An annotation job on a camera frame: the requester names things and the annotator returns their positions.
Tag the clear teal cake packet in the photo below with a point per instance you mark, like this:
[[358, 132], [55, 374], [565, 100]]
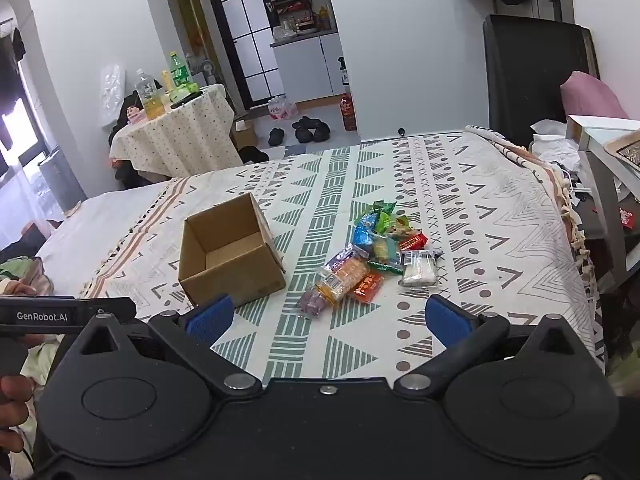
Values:
[[386, 250]]

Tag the red small packet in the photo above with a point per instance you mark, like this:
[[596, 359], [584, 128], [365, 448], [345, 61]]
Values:
[[628, 217]]

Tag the green cloth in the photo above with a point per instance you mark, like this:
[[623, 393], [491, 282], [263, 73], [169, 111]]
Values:
[[22, 270]]

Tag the cluttered kitchen counter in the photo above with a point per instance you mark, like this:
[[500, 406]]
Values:
[[297, 12]]

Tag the white plastic packaging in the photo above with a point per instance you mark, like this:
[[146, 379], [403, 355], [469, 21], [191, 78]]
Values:
[[111, 92]]

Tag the pink toy figure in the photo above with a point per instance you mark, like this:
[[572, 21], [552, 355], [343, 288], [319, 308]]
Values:
[[134, 112]]

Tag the red oil bottle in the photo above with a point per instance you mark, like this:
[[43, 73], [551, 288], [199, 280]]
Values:
[[348, 112]]

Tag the green box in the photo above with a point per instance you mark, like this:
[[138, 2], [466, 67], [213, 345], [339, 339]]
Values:
[[182, 92]]

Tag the white side table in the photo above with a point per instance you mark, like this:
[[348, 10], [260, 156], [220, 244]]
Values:
[[605, 180]]

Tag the white cabinet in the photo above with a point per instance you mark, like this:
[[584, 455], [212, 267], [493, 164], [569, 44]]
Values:
[[300, 70]]

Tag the clear bottle with yellow drink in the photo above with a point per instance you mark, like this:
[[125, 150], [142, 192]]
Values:
[[149, 95]]

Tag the black slipper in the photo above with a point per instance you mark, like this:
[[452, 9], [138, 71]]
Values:
[[315, 134], [305, 122], [276, 136]]

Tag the pink plastic bag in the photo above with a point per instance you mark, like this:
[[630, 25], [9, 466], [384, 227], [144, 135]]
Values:
[[281, 108]]

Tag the round table with dotted cloth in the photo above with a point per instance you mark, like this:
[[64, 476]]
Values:
[[180, 140]]

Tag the brown cardboard box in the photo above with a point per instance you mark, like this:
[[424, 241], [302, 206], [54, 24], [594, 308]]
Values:
[[230, 280]]

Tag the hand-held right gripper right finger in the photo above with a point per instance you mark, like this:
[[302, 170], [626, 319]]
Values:
[[447, 320]]

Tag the yellow wooden board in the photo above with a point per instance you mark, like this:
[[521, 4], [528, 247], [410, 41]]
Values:
[[192, 15]]

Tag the green soda bottle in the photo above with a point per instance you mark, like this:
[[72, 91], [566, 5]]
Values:
[[177, 70]]

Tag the black spray bottle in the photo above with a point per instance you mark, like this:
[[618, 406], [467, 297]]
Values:
[[343, 72]]

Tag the electric fan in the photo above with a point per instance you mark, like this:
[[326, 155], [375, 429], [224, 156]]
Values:
[[207, 71]]

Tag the person's left hand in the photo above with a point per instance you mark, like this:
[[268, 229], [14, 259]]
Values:
[[17, 389]]

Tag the pile of snack packets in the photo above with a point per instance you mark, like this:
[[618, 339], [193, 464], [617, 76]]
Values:
[[345, 275]]

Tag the patterned bed blanket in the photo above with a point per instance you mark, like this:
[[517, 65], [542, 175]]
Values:
[[450, 200]]

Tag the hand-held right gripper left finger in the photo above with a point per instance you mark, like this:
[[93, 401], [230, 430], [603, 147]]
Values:
[[210, 317]]

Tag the black framed sliding door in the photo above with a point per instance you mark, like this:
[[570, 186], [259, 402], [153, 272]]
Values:
[[250, 45]]

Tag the small cardboard box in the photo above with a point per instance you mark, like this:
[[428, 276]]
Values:
[[245, 134]]

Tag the white bedsheet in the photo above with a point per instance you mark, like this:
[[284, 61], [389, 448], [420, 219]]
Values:
[[100, 225]]

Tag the white clothes heap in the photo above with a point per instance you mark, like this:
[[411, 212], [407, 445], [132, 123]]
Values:
[[550, 145]]

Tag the grey bin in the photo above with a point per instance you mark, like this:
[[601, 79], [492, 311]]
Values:
[[62, 182]]

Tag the black clothes heap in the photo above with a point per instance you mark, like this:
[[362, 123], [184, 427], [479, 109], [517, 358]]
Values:
[[254, 154]]

